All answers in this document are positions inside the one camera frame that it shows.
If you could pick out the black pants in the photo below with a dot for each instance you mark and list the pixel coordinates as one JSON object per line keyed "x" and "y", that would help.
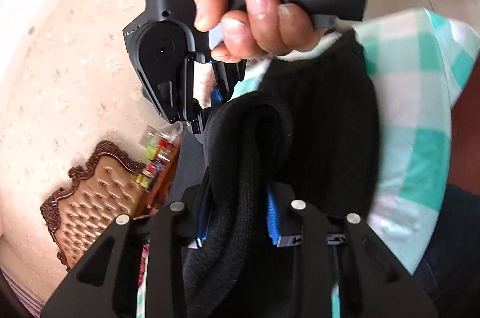
{"x": 312, "y": 125}

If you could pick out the tufted leather headboard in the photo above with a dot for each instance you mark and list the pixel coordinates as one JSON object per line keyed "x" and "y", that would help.
{"x": 100, "y": 191}

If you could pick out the person's right hand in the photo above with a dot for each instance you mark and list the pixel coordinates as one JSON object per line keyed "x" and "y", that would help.
{"x": 264, "y": 28}

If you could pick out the green white checkered cloth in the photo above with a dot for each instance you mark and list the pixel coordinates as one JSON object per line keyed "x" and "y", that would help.
{"x": 419, "y": 63}

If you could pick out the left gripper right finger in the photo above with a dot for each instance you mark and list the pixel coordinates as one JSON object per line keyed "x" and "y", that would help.
{"x": 341, "y": 266}

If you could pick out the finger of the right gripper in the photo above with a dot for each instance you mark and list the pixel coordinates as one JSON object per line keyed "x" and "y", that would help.
{"x": 216, "y": 96}

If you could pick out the clutter items on nightstand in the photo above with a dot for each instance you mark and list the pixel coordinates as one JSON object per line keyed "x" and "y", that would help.
{"x": 161, "y": 146}

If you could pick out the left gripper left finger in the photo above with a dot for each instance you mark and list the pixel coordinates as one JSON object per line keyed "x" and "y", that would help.
{"x": 136, "y": 260}

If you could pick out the dark wooden nightstand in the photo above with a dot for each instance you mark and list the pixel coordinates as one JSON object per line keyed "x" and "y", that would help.
{"x": 152, "y": 201}

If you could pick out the pink curtain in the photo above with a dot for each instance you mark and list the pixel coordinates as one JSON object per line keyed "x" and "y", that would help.
{"x": 17, "y": 302}

